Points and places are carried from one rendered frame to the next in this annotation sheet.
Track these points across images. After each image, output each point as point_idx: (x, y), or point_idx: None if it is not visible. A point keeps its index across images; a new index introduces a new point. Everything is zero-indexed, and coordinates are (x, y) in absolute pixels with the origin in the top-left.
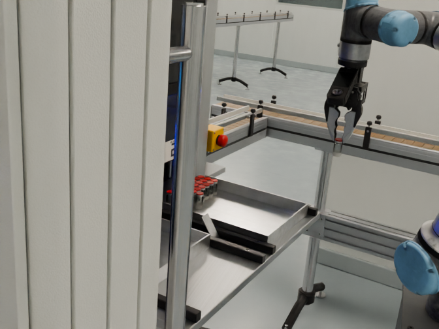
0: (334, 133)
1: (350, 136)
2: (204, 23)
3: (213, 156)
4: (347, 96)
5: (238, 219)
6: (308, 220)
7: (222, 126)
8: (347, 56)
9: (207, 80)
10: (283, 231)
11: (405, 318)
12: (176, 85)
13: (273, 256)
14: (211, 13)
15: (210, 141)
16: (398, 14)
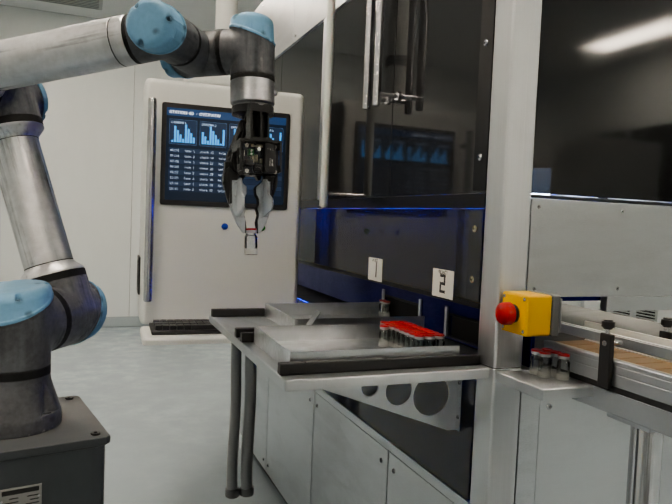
0: (255, 219)
1: (234, 219)
2: (148, 103)
3: (642, 413)
4: (228, 156)
5: (329, 349)
6: (273, 368)
7: (528, 295)
8: None
9: (493, 199)
10: (265, 346)
11: (80, 403)
12: (448, 197)
13: (240, 344)
14: (499, 93)
15: None
16: None
